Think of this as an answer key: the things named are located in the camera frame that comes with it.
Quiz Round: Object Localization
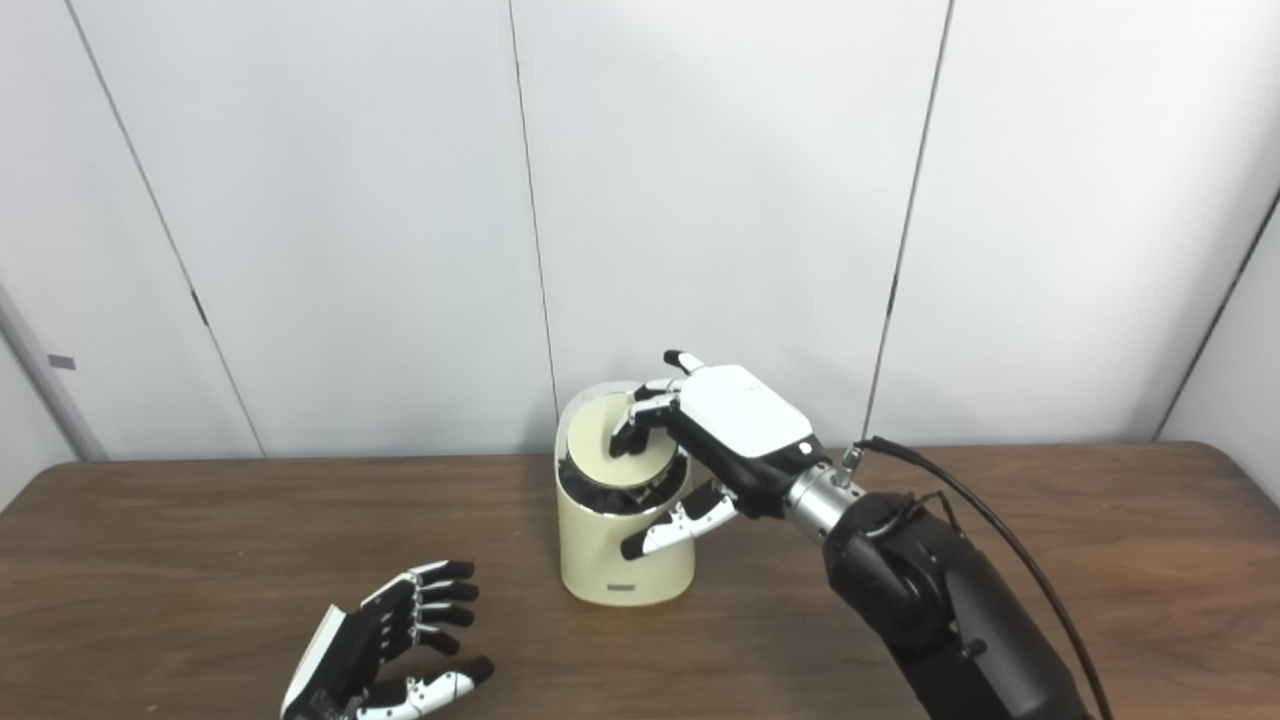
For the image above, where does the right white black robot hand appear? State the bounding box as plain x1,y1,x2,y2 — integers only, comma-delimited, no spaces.
608,350,833,561

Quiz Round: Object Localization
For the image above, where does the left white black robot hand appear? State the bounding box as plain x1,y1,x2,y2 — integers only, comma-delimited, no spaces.
280,560,495,720

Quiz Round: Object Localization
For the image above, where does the round cream bin lid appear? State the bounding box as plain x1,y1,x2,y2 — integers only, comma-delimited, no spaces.
567,393,681,491

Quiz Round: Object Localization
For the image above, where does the black bin liner bag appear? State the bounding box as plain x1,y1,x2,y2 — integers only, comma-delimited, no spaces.
558,450,691,516

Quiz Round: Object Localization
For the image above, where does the cream-colored cylindrical bin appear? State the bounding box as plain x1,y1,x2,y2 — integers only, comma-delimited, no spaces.
555,380,697,607

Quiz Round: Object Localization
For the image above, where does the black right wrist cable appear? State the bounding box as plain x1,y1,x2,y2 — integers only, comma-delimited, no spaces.
835,436,1116,720

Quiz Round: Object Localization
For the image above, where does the gray wall corner strip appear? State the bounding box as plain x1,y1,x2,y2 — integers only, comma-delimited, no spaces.
0,285,109,463

